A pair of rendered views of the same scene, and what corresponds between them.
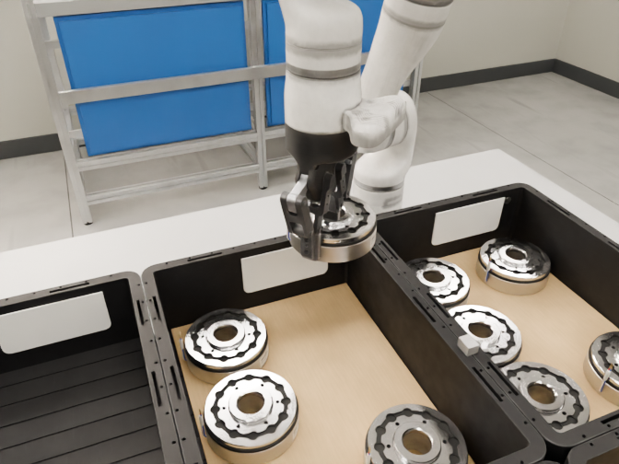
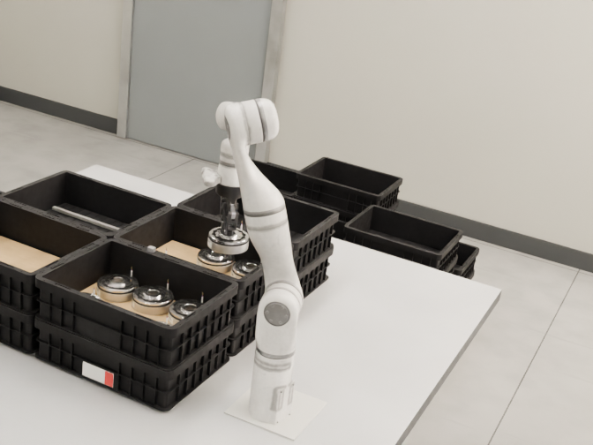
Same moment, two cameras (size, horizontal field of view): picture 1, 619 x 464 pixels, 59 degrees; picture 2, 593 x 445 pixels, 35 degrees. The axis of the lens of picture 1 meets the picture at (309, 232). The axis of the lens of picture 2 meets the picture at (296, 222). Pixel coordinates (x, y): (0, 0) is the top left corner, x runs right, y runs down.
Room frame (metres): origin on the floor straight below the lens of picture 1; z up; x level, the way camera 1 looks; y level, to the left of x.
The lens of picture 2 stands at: (2.20, -1.40, 1.98)
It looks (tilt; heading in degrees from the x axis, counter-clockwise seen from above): 23 degrees down; 136
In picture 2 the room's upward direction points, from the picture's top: 8 degrees clockwise
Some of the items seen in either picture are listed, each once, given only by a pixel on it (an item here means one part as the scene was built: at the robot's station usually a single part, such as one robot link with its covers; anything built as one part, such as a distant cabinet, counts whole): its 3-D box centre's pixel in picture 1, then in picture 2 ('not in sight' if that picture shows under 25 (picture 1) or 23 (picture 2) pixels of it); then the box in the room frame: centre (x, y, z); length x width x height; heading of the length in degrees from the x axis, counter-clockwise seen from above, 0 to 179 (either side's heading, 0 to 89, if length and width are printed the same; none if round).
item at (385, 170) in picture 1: (382, 142); (279, 320); (0.86, -0.13, 0.95); 0.09 x 0.09 x 0.17; 38
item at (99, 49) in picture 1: (164, 79); not in sight; (2.21, 0.60, 0.60); 0.72 x 0.03 x 0.56; 113
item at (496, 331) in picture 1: (480, 330); (153, 293); (0.49, -0.21, 0.86); 0.05 x 0.05 x 0.01
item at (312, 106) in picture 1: (340, 91); (225, 169); (0.50, -0.03, 1.17); 0.11 x 0.09 x 0.06; 62
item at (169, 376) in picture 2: not in sight; (135, 340); (0.52, -0.28, 0.76); 0.40 x 0.30 x 0.12; 22
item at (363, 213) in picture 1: (332, 216); (228, 235); (0.54, -0.03, 1.01); 0.10 x 0.10 x 0.01
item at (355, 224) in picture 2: not in sight; (394, 279); (0.08, 1.23, 0.37); 0.40 x 0.30 x 0.45; 23
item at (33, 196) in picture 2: not in sight; (85, 221); (0.04, -0.15, 0.87); 0.40 x 0.30 x 0.11; 22
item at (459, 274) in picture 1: (433, 280); (190, 309); (0.60, -0.18, 0.86); 0.10 x 0.10 x 0.01
